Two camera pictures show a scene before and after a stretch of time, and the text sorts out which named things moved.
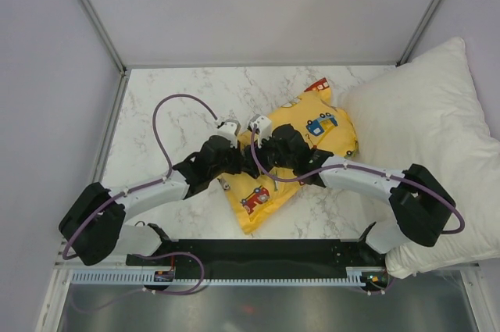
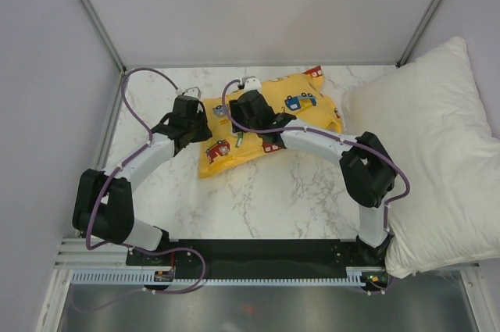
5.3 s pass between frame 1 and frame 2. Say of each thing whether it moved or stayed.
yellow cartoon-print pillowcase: moved
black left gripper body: moved
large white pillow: stayed
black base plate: stayed
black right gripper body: moved
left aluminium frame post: stayed
